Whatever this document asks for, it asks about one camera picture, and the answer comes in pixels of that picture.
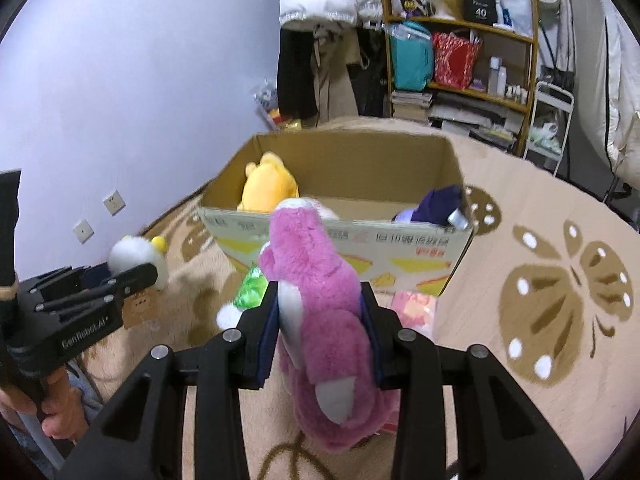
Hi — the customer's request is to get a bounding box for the white paper bag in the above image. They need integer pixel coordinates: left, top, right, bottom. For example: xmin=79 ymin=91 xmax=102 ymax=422
xmin=495 ymin=0 xmax=533 ymax=36

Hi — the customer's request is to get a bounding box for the green shiny packet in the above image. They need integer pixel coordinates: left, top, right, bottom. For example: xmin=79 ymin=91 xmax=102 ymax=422
xmin=235 ymin=266 xmax=268 ymax=309

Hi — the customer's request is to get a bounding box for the stack of books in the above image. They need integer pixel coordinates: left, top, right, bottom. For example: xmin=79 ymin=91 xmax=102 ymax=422
xmin=390 ymin=90 xmax=433 ymax=122

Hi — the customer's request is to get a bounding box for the red patterned bag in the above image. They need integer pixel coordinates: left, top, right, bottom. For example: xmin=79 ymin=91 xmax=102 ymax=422
xmin=431 ymin=31 xmax=482 ymax=90

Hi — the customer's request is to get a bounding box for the green white plastic bag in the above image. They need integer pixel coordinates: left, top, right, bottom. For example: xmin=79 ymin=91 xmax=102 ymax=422
xmin=529 ymin=122 xmax=561 ymax=153

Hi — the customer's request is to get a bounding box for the pink plush bear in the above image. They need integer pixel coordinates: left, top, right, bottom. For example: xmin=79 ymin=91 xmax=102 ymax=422
xmin=257 ymin=197 xmax=401 ymax=453

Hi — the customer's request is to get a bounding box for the clear bag of toys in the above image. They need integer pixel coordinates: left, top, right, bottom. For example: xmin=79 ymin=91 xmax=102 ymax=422
xmin=251 ymin=77 xmax=281 ymax=121

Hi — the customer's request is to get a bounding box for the white padded chair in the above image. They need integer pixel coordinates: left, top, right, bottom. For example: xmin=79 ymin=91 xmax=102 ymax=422
xmin=602 ymin=10 xmax=640 ymax=191

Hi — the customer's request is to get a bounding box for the pale curtain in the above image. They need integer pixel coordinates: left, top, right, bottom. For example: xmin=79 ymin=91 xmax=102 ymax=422
xmin=450 ymin=0 xmax=621 ymax=91

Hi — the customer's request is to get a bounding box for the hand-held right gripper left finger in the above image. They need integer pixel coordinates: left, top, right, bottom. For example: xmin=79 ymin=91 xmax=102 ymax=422
xmin=55 ymin=280 xmax=281 ymax=480

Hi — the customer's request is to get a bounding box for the wooden shelf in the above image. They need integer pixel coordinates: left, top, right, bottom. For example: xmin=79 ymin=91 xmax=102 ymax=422
xmin=377 ymin=0 xmax=541 ymax=158

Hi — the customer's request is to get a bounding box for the teal bag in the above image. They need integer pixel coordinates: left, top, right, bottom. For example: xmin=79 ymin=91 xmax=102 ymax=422
xmin=389 ymin=22 xmax=435 ymax=92

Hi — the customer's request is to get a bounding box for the person's left hand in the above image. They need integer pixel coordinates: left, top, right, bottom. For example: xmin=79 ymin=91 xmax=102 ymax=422
xmin=0 ymin=366 xmax=90 ymax=445

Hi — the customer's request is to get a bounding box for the yellow plush bear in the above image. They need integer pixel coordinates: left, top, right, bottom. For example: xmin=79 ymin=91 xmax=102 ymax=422
xmin=236 ymin=151 xmax=300 ymax=212

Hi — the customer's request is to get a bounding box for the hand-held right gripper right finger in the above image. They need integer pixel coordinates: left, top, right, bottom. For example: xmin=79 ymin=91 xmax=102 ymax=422
xmin=357 ymin=281 xmax=586 ymax=480

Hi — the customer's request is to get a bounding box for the white trolley cart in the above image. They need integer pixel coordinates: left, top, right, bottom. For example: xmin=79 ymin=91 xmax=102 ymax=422
xmin=522 ymin=80 xmax=575 ymax=176

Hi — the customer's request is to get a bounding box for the black box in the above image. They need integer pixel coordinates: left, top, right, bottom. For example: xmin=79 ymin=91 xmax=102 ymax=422
xmin=462 ymin=0 xmax=498 ymax=26

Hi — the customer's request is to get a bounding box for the purple plush doll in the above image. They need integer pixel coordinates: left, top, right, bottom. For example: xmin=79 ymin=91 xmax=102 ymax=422
xmin=391 ymin=185 xmax=471 ymax=231

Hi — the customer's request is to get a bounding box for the beige hanging coat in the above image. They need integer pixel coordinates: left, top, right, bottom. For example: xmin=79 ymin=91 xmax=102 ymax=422
xmin=310 ymin=25 xmax=358 ymax=121

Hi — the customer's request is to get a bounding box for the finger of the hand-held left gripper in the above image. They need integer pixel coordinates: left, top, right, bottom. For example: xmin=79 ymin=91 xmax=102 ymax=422
xmin=75 ymin=264 xmax=117 ymax=291
xmin=106 ymin=261 xmax=159 ymax=307

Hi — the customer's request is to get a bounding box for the white yellow plush toy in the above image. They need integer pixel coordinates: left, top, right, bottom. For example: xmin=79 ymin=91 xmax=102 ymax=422
xmin=107 ymin=235 xmax=171 ymax=330

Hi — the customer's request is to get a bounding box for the pink plastic packet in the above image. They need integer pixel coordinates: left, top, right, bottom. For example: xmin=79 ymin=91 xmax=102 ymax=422
xmin=387 ymin=290 xmax=438 ymax=341

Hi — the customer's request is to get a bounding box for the black hanging garment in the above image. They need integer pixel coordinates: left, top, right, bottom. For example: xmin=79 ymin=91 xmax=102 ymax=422
xmin=350 ymin=25 xmax=391 ymax=117
xmin=276 ymin=27 xmax=318 ymax=121

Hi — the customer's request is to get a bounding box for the light blue cloth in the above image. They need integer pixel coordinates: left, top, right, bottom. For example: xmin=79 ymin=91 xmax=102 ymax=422
xmin=65 ymin=360 xmax=106 ymax=411

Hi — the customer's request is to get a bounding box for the pile of papers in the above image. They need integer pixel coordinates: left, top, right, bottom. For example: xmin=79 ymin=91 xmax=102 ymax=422
xmin=427 ymin=92 xmax=526 ymax=148

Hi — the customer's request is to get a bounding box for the cardboard box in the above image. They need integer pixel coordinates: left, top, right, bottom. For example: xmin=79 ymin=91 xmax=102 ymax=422
xmin=197 ymin=132 xmax=476 ymax=297

